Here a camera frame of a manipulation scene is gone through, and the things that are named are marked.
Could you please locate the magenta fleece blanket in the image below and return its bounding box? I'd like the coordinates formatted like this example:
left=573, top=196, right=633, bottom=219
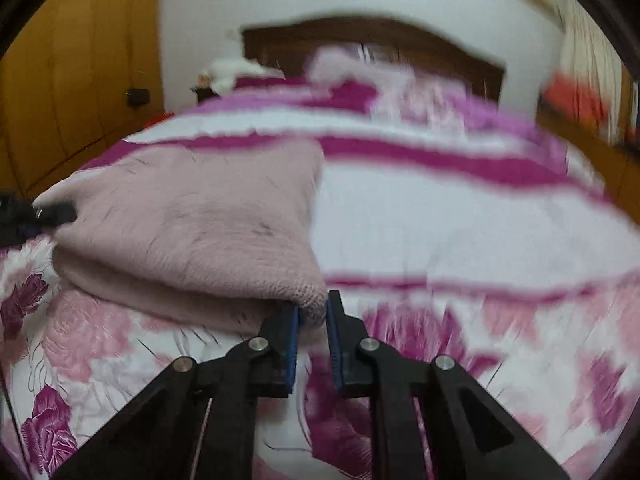
left=234, top=74, right=377, bottom=108

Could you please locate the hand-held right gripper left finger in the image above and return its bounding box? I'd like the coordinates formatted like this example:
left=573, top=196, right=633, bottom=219
left=52, top=302, right=301, bottom=480

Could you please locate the wooden wardrobe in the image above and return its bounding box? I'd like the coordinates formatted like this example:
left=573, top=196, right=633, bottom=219
left=0, top=0, right=167, bottom=197

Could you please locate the white plush toy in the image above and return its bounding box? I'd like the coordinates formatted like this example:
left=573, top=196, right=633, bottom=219
left=197, top=54, right=267, bottom=97

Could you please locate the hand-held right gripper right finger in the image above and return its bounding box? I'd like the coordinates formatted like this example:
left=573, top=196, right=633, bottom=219
left=326, top=290, right=571, bottom=480

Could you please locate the pink knit cardigan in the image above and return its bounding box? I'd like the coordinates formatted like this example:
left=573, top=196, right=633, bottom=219
left=32, top=139, right=331, bottom=336

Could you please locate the purple floral quilt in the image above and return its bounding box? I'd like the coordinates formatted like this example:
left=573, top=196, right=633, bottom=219
left=375, top=75, right=503, bottom=128

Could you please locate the dark wooden headboard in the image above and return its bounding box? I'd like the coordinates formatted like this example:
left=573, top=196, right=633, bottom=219
left=240, top=17, right=507, bottom=106

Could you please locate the wooden dresser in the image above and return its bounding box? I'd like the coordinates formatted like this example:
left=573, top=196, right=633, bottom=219
left=535, top=105, right=640, bottom=202

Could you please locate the floral striped bed sheet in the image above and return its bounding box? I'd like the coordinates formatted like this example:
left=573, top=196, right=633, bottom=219
left=0, top=77, right=640, bottom=480

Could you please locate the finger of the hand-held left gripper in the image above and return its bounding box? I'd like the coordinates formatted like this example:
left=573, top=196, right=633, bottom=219
left=0, top=191, right=79, bottom=249

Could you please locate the lilac pillow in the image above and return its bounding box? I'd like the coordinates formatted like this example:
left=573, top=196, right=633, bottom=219
left=305, top=46, right=417, bottom=90

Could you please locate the cream and orange curtain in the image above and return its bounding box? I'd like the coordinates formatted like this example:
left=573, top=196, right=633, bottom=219
left=542, top=0, right=637, bottom=142

